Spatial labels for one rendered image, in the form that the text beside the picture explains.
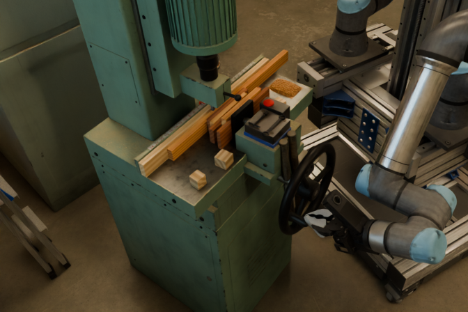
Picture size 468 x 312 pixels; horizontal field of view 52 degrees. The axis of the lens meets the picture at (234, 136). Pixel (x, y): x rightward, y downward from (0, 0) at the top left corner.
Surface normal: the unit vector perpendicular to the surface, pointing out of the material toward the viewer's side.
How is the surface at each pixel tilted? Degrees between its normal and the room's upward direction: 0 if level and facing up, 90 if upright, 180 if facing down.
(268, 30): 0
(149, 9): 90
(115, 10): 90
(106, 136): 0
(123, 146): 0
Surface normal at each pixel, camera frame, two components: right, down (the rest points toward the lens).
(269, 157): -0.61, 0.57
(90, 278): -0.06, -0.73
